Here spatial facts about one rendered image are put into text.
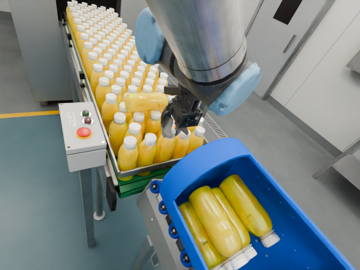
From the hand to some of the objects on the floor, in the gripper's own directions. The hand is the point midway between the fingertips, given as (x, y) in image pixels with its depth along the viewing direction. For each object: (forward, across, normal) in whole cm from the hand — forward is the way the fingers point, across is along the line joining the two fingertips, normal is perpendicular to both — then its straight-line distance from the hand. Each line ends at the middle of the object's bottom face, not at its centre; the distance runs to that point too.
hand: (170, 132), depth 65 cm
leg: (+110, -4, -18) cm, 111 cm away
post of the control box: (+110, -26, +9) cm, 113 cm away
